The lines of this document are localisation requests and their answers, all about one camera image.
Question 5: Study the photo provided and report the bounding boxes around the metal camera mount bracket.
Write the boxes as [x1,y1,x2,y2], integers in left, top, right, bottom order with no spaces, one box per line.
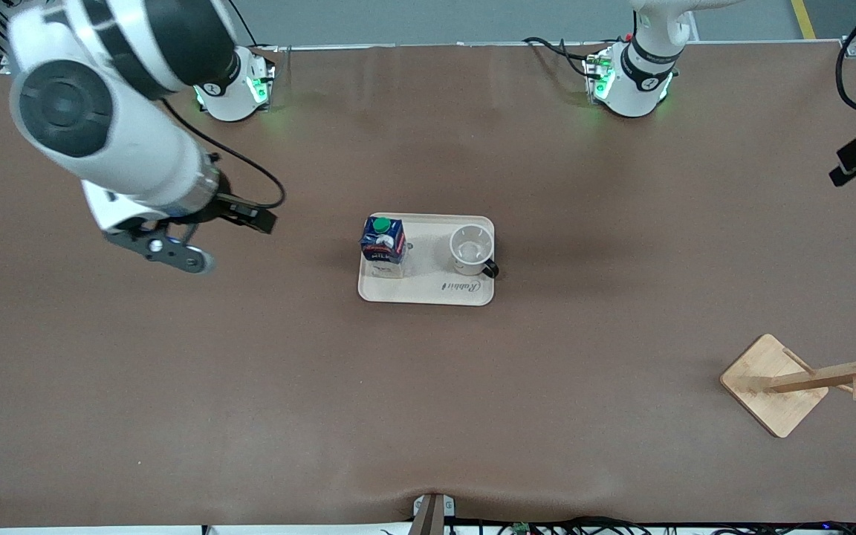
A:
[412,493,457,535]

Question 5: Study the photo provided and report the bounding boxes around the wooden mug rack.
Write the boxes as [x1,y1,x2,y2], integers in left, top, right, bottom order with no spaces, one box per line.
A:
[719,328,856,439]

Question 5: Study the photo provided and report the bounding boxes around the white smiley cup black handle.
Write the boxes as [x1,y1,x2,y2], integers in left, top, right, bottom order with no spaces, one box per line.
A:
[449,224,500,280]

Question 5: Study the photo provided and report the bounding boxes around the blue milk carton green cap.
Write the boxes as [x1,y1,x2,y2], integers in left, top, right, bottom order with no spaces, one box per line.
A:
[359,215,407,279]

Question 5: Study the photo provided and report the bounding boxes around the cream tray with bear print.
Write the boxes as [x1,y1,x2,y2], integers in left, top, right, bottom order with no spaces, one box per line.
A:
[357,213,496,307]

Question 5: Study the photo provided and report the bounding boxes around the black cables at left base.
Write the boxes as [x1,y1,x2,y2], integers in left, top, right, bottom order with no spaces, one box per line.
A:
[522,36,594,81]

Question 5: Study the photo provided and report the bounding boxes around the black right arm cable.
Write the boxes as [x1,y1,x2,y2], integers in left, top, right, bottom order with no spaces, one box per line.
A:
[160,97,286,211]

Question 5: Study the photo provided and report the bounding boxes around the brown table cover sheet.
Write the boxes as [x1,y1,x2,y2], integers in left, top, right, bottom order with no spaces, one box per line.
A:
[0,41,856,530]

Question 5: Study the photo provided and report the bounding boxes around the black cable at right base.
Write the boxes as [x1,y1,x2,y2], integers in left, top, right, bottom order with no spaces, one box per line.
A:
[233,6,265,50]

